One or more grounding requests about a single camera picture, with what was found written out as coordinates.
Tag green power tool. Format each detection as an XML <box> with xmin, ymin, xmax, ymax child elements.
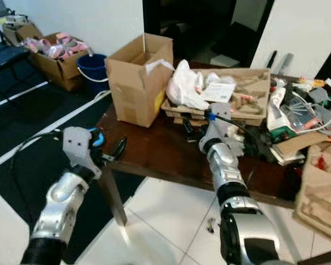
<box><xmin>270</xmin><ymin>126</ymin><xmax>298</xmax><ymax>141</ymax></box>

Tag black tool handle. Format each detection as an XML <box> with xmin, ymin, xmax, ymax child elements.
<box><xmin>266</xmin><ymin>50</ymin><xmax>278</xmax><ymax>70</ymax></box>

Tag moulded pulp packaging piece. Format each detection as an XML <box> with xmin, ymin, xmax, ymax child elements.
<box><xmin>292</xmin><ymin>142</ymin><xmax>331</xmax><ymax>246</ymax></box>

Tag blue plastic bucket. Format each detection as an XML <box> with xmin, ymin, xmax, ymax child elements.
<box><xmin>76</xmin><ymin>54</ymin><xmax>110</xmax><ymax>94</ymax></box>

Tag pink wrapped items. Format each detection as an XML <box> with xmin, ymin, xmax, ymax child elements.
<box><xmin>25</xmin><ymin>33</ymin><xmax>86</xmax><ymax>60</ymax></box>

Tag white plastic bag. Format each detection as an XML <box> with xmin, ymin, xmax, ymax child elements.
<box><xmin>167</xmin><ymin>59</ymin><xmax>210</xmax><ymax>111</ymax></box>

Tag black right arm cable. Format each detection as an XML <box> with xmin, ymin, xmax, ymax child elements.
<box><xmin>207</xmin><ymin>110</ymin><xmax>263</xmax><ymax>177</ymax></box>

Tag white paper label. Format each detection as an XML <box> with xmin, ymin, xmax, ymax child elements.
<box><xmin>200</xmin><ymin>83</ymin><xmax>237</xmax><ymax>104</ymax></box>

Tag white plastic bottle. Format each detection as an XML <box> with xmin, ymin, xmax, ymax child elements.
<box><xmin>266</xmin><ymin>87</ymin><xmax>293</xmax><ymax>131</ymax></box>

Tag small cardboard box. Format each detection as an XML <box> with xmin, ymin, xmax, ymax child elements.
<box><xmin>3</xmin><ymin>22</ymin><xmax>44</xmax><ymax>46</ymax></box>

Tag clear plastic bag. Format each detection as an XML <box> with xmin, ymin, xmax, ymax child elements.
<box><xmin>284</xmin><ymin>94</ymin><xmax>331</xmax><ymax>133</ymax></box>

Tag cardboard box with pink items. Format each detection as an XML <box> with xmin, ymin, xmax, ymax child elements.
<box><xmin>29</xmin><ymin>32</ymin><xmax>86</xmax><ymax>92</ymax></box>

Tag dark wooden table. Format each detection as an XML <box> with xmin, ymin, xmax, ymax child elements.
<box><xmin>97</xmin><ymin>61</ymin><xmax>331</xmax><ymax>226</ymax></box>

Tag brown pulp packaging tray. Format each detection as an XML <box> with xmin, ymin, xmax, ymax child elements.
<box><xmin>161</xmin><ymin>67</ymin><xmax>272</xmax><ymax>126</ymax></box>

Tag flat cardboard piece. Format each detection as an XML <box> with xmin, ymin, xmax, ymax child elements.
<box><xmin>270</xmin><ymin>131</ymin><xmax>331</xmax><ymax>163</ymax></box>

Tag tall open cardboard box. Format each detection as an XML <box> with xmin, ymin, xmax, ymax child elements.
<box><xmin>105</xmin><ymin>33</ymin><xmax>174</xmax><ymax>129</ymax></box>

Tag black chair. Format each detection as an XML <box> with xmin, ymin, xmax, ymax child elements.
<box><xmin>0</xmin><ymin>44</ymin><xmax>31</xmax><ymax>70</ymax></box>

